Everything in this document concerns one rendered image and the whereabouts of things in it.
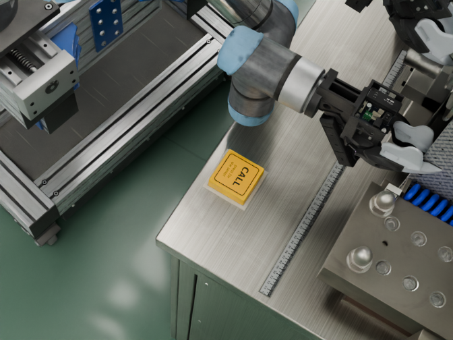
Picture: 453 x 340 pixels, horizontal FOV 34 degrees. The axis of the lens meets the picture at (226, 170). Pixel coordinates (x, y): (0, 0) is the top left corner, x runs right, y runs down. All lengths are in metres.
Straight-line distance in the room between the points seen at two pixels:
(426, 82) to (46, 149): 1.21
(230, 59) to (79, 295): 1.18
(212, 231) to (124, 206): 1.00
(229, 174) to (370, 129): 0.28
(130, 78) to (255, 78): 1.08
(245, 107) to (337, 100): 0.18
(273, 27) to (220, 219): 0.33
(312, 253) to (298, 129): 0.23
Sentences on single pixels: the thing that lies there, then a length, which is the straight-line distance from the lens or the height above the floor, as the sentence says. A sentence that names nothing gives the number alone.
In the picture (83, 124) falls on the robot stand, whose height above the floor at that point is 0.21.
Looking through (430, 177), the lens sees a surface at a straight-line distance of 1.14.
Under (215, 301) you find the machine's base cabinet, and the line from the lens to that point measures 1.36.
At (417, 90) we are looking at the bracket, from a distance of 1.11.
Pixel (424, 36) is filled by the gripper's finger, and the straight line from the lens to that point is 0.98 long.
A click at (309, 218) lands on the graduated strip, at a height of 0.90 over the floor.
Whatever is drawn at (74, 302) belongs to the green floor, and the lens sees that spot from 2.12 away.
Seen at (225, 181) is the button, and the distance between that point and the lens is 1.22.
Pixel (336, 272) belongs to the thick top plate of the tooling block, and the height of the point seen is 1.03.
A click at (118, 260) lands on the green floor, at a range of 2.14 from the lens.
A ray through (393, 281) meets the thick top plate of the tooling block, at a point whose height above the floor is 1.03.
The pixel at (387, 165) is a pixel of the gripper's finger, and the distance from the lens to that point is 1.09.
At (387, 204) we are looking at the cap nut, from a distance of 1.09.
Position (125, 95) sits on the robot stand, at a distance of 2.10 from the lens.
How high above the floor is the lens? 2.05
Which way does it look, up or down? 67 degrees down
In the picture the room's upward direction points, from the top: 10 degrees clockwise
